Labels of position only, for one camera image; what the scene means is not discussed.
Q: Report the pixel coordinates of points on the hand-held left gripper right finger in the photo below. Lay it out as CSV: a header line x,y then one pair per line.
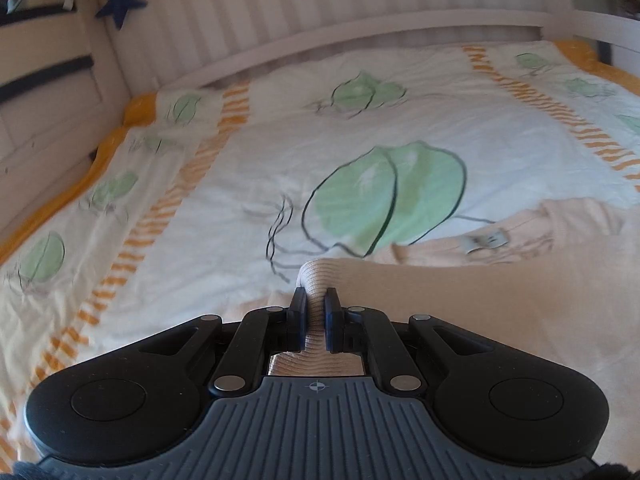
x,y
330,321

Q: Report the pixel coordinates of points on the blue star decoration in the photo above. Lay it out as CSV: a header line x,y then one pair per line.
x,y
120,5

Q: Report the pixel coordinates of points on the white wooden bed side rail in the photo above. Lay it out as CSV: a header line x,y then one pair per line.
x,y
45,130

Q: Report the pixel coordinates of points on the peach knit sweater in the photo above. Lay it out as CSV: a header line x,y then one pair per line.
x,y
475,290

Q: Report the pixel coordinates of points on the white slatted bed headboard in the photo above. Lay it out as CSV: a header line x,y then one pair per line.
x,y
300,0

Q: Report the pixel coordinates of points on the white leaf-print bedspread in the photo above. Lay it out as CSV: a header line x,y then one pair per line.
x,y
250,170

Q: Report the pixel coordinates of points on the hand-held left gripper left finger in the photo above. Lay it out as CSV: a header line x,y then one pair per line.
x,y
299,321

